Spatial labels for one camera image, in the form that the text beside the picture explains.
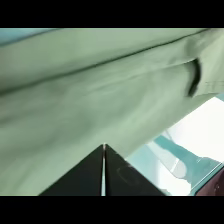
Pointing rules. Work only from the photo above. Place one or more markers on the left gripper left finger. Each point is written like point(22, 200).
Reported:
point(86, 177)

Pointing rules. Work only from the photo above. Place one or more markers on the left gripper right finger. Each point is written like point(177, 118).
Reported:
point(126, 177)

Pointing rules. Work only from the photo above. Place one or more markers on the green garment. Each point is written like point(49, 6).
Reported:
point(83, 100)

